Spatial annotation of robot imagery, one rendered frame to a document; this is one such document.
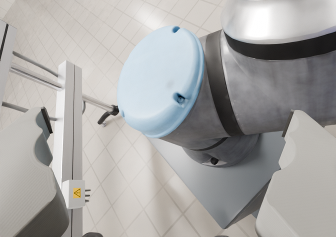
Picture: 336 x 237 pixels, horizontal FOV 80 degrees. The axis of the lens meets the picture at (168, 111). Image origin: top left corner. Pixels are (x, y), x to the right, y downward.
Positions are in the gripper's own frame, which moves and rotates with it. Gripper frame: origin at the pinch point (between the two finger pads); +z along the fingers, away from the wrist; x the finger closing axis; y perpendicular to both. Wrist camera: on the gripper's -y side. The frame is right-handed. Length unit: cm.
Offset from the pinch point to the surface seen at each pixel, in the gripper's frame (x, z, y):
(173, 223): 2, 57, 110
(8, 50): -78, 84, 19
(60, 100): -64, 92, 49
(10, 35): -80, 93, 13
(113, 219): -39, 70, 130
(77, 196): -43, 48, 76
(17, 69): -77, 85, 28
